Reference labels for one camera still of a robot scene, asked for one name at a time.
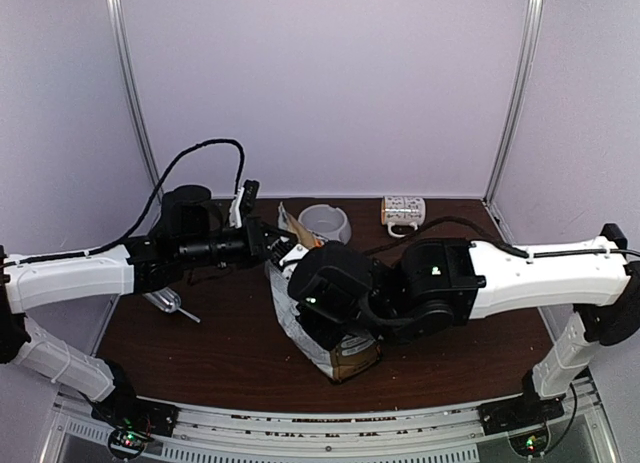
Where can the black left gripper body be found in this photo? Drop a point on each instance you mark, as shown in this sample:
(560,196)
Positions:
(252,244)

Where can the metal scoop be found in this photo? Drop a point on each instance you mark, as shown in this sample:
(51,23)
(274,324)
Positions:
(169,302)

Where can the dog food bag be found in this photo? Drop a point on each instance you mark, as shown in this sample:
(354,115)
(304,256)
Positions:
(339,355)

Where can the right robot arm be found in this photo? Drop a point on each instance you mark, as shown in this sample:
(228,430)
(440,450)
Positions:
(440,283)

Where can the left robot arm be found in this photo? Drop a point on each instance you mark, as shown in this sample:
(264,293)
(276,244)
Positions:
(190,233)

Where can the grey double pet bowl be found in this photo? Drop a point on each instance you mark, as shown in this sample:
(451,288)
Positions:
(327,221)

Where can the patterned white mug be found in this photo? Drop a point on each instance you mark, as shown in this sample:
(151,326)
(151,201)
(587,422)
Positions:
(402,211)

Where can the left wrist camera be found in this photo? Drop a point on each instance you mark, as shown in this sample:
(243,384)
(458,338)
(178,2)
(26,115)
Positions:
(243,203)

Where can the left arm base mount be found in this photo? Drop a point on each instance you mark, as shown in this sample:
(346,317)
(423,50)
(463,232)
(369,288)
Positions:
(139,431)

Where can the front aluminium rail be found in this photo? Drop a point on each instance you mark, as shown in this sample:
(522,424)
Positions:
(452,433)

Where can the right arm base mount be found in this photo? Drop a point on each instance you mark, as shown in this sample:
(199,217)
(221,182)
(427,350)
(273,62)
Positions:
(524,422)

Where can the right aluminium frame post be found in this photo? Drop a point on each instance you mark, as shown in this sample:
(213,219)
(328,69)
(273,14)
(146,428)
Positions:
(528,46)

